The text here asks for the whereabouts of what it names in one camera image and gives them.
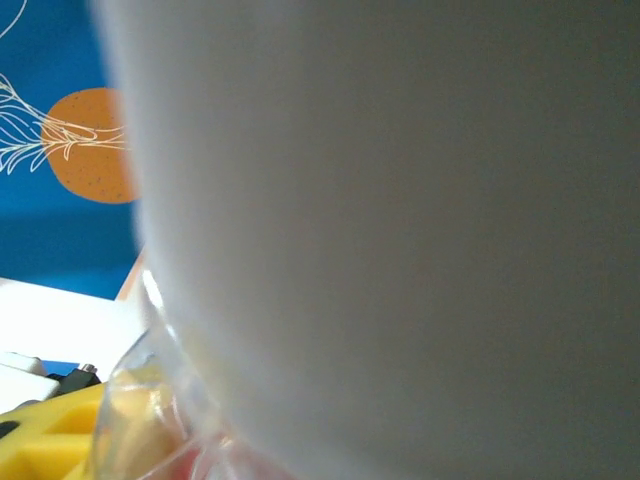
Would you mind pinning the yellow plastic bottle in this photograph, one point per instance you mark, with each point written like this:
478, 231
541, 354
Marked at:
50, 440

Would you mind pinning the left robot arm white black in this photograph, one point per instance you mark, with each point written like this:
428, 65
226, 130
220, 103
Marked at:
375, 225

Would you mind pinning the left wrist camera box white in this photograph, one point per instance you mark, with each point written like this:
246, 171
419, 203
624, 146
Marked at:
25, 382

